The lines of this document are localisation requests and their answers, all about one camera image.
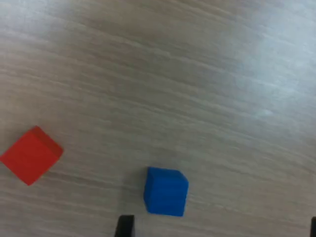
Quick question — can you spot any small red cube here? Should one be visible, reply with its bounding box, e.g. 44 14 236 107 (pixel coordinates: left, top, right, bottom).
0 125 64 186

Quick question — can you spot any small blue cube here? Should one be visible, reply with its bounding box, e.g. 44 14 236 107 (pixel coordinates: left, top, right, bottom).
144 166 190 217

